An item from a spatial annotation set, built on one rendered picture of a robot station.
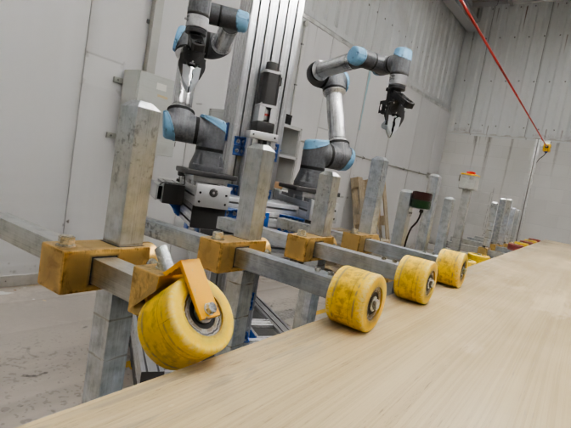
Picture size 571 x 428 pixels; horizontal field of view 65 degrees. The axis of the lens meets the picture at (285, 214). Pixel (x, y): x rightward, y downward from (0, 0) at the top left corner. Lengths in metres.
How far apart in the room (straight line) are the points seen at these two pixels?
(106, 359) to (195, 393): 0.25
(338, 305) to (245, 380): 0.21
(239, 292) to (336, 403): 0.39
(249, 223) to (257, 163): 0.10
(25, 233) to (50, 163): 2.85
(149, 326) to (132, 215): 0.18
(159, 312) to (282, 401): 0.14
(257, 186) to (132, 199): 0.24
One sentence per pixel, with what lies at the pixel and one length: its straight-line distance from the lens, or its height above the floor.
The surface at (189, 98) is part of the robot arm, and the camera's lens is 1.97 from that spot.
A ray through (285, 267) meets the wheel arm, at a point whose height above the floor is 0.96.
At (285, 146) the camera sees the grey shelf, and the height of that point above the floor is 1.35.
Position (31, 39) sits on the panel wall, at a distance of 3.49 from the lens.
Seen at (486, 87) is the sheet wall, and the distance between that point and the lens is 9.83.
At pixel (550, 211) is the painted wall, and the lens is 9.25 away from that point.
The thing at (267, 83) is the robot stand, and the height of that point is 1.47.
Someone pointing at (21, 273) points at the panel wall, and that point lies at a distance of 3.63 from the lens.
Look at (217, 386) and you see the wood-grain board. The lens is 0.42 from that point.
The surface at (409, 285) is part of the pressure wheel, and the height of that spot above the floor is 0.93.
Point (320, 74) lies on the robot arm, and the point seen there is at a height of 1.57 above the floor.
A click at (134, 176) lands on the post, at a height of 1.06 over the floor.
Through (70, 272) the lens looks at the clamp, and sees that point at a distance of 0.55.
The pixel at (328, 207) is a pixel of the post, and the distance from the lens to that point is 0.96.
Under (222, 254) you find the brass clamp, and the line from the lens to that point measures 0.70.
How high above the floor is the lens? 1.10
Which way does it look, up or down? 5 degrees down
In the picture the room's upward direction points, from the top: 10 degrees clockwise
